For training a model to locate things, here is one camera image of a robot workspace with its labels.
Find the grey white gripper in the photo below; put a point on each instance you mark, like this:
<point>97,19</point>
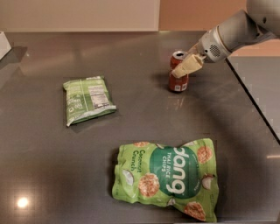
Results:
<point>210,46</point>

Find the red coke can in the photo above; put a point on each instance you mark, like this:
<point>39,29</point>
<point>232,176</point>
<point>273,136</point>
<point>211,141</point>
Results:
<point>177,85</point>

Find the white object at left edge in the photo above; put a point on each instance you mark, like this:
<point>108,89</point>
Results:
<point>5,46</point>

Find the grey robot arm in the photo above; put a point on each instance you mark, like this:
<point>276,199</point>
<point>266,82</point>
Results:
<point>258,23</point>

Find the green dang rice chips bag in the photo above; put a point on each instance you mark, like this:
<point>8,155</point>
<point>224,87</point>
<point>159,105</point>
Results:
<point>184,177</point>

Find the small green snack bag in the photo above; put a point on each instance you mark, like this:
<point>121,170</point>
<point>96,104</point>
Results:
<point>87,99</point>

